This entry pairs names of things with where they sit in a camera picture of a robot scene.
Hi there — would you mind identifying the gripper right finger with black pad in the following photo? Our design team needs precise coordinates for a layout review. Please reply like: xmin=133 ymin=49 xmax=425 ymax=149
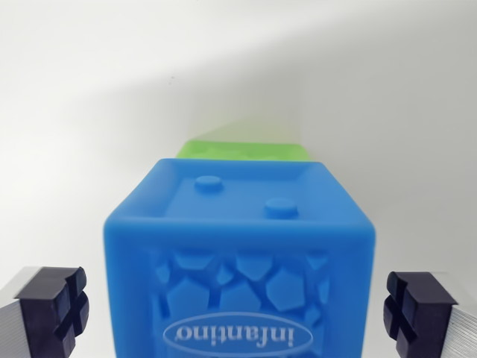
xmin=382 ymin=271 xmax=477 ymax=358

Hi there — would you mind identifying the green rubber cube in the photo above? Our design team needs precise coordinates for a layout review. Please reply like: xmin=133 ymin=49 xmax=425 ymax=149
xmin=174 ymin=139 xmax=311 ymax=163

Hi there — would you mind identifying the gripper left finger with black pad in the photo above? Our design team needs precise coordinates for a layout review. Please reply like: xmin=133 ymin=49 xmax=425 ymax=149
xmin=0 ymin=265 xmax=91 ymax=358

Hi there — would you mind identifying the blue textured rubber cube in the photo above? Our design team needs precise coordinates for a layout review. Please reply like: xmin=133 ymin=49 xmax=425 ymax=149
xmin=101 ymin=157 xmax=377 ymax=358

